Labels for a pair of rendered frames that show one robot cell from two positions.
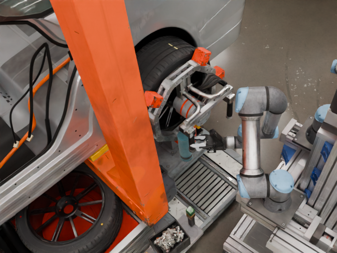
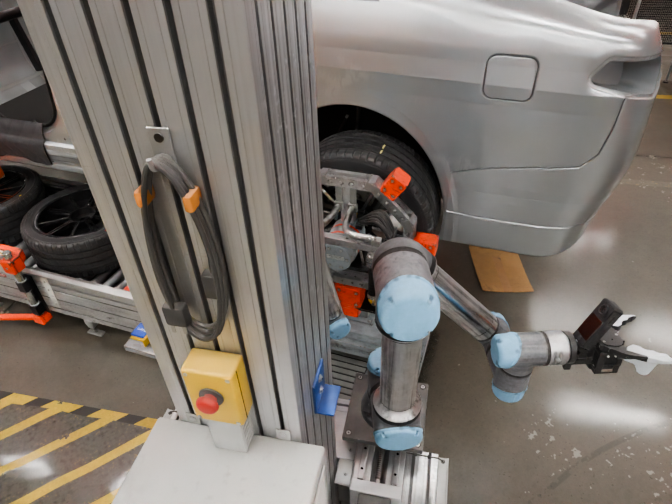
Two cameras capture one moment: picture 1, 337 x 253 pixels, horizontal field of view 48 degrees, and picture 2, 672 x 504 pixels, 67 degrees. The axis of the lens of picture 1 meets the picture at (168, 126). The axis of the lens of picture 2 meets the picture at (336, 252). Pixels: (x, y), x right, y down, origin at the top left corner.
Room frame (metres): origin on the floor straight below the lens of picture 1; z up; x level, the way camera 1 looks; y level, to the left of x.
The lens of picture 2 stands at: (0.60, -1.50, 2.09)
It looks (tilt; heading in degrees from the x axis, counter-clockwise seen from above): 39 degrees down; 58
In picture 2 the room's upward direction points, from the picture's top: 2 degrees counter-clockwise
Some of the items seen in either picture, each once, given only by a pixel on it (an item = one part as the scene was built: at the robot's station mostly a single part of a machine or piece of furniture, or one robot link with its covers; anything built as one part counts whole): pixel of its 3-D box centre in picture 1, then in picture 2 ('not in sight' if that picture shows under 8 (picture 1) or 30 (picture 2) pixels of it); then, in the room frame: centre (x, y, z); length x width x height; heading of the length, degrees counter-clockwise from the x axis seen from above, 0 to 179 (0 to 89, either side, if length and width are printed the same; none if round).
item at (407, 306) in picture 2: not in sight; (399, 363); (1.10, -0.96, 1.19); 0.15 x 0.12 x 0.55; 59
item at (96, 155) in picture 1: (94, 147); not in sight; (1.41, 0.49, 0.71); 0.14 x 0.14 x 0.05; 37
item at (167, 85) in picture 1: (183, 102); (349, 232); (1.54, -0.12, 0.85); 0.54 x 0.07 x 0.54; 127
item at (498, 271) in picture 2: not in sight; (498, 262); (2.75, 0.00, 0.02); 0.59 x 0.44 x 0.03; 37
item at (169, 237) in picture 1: (169, 241); not in sight; (0.80, 0.10, 0.51); 0.20 x 0.14 x 0.13; 118
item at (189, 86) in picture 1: (208, 83); (363, 216); (1.51, -0.27, 1.03); 0.19 x 0.18 x 0.11; 37
